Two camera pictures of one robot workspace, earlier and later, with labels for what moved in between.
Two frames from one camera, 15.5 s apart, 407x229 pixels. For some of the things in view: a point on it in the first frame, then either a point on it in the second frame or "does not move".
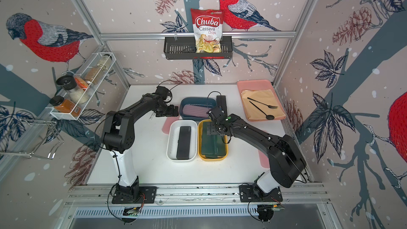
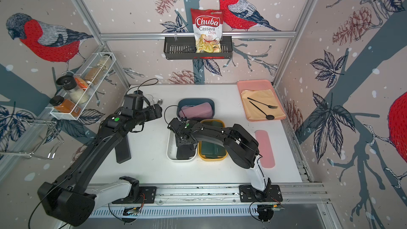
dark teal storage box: x=209 y=102 does not move
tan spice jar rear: x=93 y=74 does not move
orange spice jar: x=61 y=105 does not move
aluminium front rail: x=195 y=195 does not move
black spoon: x=269 y=117 does not move
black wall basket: x=183 y=47 does not move
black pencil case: x=221 y=102 -> x=184 y=151
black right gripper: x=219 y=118 -> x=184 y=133
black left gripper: x=171 y=113 -> x=153 y=114
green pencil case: x=213 y=144 does not move
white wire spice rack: x=73 y=105 does not move
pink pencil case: x=168 y=122 -> x=204 y=110
